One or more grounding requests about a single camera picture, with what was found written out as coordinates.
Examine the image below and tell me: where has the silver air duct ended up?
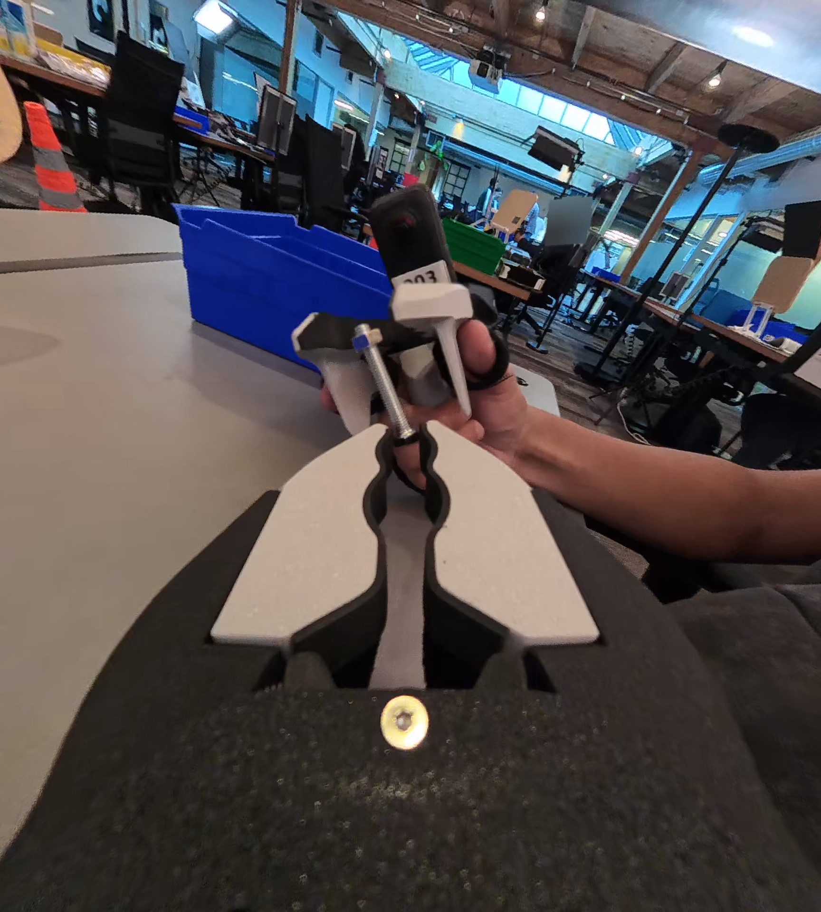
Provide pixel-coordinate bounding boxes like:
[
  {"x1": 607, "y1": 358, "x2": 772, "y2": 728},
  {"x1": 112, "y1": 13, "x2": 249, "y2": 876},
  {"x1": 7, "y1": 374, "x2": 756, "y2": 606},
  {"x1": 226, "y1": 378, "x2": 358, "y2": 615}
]
[{"x1": 696, "y1": 110, "x2": 821, "y2": 182}]

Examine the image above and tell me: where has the document stand with black board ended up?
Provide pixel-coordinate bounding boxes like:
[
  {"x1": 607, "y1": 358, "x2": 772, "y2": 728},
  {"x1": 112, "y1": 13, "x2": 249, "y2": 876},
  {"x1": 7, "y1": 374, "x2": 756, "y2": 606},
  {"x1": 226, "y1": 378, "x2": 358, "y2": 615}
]
[{"x1": 751, "y1": 199, "x2": 821, "y2": 336}]

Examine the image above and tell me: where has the black hanging panel light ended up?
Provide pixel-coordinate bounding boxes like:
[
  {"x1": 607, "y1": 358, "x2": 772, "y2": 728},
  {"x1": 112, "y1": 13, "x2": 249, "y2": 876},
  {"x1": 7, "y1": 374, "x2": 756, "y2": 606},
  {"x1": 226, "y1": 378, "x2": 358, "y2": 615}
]
[{"x1": 526, "y1": 125, "x2": 584, "y2": 173}]

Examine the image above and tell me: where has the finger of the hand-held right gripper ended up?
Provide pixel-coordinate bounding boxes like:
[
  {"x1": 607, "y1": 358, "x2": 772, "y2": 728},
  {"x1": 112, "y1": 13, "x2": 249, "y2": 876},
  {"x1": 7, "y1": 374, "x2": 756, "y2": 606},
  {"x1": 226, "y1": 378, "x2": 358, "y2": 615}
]
[
  {"x1": 291, "y1": 312, "x2": 385, "y2": 437},
  {"x1": 389, "y1": 282, "x2": 476, "y2": 421}
]

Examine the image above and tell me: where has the computer monitor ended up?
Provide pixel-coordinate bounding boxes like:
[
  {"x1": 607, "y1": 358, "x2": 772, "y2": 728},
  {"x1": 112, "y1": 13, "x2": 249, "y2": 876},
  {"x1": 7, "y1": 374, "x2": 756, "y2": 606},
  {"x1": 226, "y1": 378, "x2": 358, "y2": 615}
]
[{"x1": 256, "y1": 85, "x2": 299, "y2": 156}]

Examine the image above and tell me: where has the white ceiling projector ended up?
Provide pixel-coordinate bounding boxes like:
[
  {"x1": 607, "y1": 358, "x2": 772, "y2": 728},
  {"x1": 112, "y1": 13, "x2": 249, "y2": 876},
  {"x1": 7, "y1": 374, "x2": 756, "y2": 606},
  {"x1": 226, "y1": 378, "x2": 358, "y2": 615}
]
[{"x1": 468, "y1": 46, "x2": 513, "y2": 92}]

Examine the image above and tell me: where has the green plastic bin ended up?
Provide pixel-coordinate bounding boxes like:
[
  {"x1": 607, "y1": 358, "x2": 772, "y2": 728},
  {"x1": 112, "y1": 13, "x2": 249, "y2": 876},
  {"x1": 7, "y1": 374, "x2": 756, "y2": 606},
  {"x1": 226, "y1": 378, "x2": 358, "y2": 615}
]
[{"x1": 441, "y1": 217, "x2": 507, "y2": 270}]

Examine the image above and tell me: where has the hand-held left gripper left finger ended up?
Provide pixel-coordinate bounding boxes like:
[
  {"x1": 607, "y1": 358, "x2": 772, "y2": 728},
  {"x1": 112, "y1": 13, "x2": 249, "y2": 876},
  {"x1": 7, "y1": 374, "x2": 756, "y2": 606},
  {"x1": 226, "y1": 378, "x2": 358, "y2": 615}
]
[{"x1": 210, "y1": 422, "x2": 390, "y2": 688}]

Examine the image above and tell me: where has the person's right forearm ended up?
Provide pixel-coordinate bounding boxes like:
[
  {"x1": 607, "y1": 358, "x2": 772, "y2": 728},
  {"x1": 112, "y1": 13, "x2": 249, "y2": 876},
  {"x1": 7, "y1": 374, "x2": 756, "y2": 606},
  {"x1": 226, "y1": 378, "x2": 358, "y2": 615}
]
[{"x1": 514, "y1": 406, "x2": 821, "y2": 564}]

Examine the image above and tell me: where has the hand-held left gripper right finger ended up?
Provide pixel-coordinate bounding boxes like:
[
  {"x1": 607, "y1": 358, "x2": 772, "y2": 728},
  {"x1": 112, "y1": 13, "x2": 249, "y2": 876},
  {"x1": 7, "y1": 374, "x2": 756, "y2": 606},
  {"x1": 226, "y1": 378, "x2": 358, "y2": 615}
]
[{"x1": 422, "y1": 419, "x2": 601, "y2": 688}]

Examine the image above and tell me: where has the person's right hand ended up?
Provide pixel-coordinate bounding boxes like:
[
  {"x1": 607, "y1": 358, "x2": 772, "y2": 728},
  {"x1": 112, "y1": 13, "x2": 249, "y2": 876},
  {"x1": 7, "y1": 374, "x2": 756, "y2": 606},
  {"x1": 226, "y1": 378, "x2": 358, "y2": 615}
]
[{"x1": 320, "y1": 319, "x2": 533, "y2": 494}]

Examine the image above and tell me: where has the blue plastic bin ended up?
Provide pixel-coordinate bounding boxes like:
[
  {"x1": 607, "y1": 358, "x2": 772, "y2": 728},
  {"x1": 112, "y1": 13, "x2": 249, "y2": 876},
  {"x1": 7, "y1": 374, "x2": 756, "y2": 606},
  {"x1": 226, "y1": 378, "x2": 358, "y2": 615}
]
[{"x1": 172, "y1": 203, "x2": 396, "y2": 371}]

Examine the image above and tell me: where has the orange traffic cone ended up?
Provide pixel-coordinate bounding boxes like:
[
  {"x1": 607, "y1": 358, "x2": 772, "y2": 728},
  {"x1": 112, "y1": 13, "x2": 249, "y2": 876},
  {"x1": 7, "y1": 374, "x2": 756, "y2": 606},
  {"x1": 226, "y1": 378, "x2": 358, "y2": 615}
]
[{"x1": 22, "y1": 101, "x2": 88, "y2": 213}]

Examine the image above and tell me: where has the thin long steel bolt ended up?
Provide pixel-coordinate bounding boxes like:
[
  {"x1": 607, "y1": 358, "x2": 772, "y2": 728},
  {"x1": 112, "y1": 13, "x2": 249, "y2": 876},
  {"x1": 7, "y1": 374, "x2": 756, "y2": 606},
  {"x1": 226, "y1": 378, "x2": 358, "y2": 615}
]
[{"x1": 352, "y1": 323, "x2": 419, "y2": 443}]

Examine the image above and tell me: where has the black office chair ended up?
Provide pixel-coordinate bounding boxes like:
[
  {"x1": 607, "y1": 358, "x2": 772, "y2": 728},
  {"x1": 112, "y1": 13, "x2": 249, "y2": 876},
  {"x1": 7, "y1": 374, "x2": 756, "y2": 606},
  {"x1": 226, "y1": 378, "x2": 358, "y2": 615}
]
[{"x1": 99, "y1": 32, "x2": 185, "y2": 208}]

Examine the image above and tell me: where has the tan board on stand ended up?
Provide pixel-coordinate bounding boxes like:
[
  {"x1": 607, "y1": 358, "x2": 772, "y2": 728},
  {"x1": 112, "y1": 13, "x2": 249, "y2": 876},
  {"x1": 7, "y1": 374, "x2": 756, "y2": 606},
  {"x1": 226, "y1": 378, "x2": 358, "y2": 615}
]
[{"x1": 491, "y1": 190, "x2": 541, "y2": 239}]

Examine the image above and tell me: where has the person's dark shirt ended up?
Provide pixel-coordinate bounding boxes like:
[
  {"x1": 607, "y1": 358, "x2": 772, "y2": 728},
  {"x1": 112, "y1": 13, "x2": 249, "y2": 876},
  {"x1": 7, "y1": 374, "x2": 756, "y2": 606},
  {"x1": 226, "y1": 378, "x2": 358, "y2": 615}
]
[{"x1": 642, "y1": 456, "x2": 821, "y2": 912}]

